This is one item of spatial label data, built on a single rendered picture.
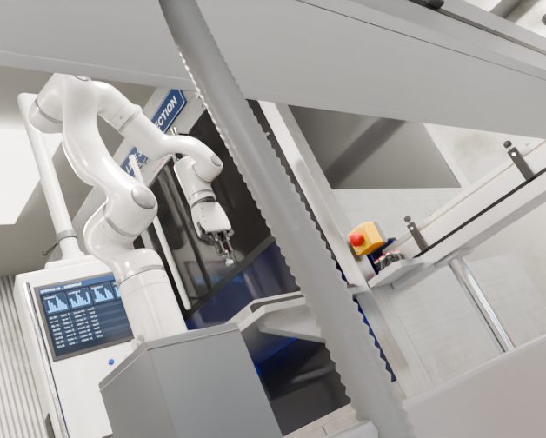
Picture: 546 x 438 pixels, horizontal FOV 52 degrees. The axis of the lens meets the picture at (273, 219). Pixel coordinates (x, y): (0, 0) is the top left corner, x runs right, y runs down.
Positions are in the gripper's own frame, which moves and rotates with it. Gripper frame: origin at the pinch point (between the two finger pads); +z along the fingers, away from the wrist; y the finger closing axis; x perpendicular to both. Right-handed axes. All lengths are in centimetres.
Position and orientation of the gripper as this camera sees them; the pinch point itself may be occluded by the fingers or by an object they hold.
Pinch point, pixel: (223, 248)
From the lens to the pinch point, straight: 167.3
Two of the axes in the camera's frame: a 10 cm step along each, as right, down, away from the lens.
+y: -7.2, 0.6, -6.9
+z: 4.1, 8.4, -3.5
